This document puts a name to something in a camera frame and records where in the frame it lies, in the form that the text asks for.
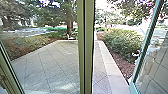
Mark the green framed glass door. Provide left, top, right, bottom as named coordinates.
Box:
left=0, top=0, right=168, bottom=94

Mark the large outdoor tree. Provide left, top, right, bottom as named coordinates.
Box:
left=33, top=0, right=78, bottom=37

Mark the green outdoor shrub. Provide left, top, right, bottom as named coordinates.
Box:
left=102, top=28, right=145, bottom=64

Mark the white garden statue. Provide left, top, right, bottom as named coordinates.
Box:
left=132, top=36, right=162, bottom=69

